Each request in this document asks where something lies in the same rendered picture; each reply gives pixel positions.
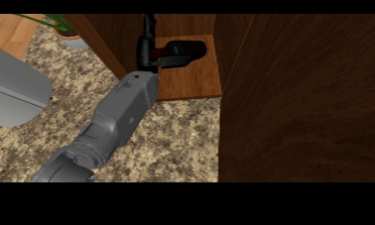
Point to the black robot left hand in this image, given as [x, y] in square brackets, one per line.
[145, 52]

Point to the dark wine bottle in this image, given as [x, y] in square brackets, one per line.
[185, 48]

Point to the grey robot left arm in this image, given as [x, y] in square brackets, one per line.
[124, 103]

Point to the brown wooden cabinet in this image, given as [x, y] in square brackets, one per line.
[188, 82]

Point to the dark wooden cabinet door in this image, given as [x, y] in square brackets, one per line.
[303, 103]

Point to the potted green plant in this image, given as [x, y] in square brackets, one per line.
[68, 32]

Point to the pale grey appliance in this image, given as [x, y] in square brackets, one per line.
[19, 93]

